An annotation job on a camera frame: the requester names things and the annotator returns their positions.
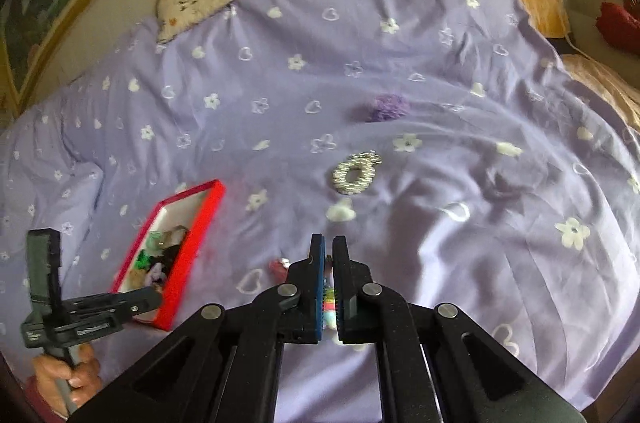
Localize black scrunchie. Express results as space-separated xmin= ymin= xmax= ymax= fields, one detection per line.
xmin=152 ymin=245 xmax=184 ymax=270

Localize purple hair tie with bow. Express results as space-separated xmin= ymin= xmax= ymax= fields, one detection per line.
xmin=145 ymin=267 xmax=172 ymax=292

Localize colourful beaded bracelet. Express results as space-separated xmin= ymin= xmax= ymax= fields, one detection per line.
xmin=322 ymin=255 xmax=342 ymax=332

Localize metal bangle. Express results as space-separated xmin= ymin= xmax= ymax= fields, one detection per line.
xmin=165 ymin=225 xmax=192 ymax=247

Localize purple floral pillow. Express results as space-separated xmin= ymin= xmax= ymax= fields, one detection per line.
xmin=0 ymin=160 xmax=104 ymax=264

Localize purple floral blanket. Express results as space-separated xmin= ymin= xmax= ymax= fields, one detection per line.
xmin=0 ymin=0 xmax=640 ymax=423

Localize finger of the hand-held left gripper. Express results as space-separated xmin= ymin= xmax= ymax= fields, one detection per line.
xmin=52 ymin=310 xmax=141 ymax=341
xmin=60 ymin=287 xmax=164 ymax=313

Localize red cardboard box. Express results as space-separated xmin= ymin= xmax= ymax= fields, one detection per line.
xmin=109 ymin=179 xmax=226 ymax=332

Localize red cloth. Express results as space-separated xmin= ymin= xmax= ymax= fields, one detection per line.
xmin=595 ymin=0 xmax=640 ymax=50

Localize purple fluffy scrunchie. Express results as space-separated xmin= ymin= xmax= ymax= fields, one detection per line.
xmin=366 ymin=93 xmax=410 ymax=122

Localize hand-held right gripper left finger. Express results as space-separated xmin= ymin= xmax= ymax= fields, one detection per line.
xmin=75 ymin=233 xmax=329 ymax=423

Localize person's left hand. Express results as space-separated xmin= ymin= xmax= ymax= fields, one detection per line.
xmin=32 ymin=343 xmax=104 ymax=419

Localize pink hair clip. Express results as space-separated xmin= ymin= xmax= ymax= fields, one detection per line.
xmin=268 ymin=257 xmax=294 ymax=280

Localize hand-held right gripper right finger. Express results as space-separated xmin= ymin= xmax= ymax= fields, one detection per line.
xmin=332 ymin=235 xmax=587 ymax=423

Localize pearl beaded hair tie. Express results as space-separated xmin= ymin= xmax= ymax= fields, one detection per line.
xmin=331 ymin=152 xmax=383 ymax=195

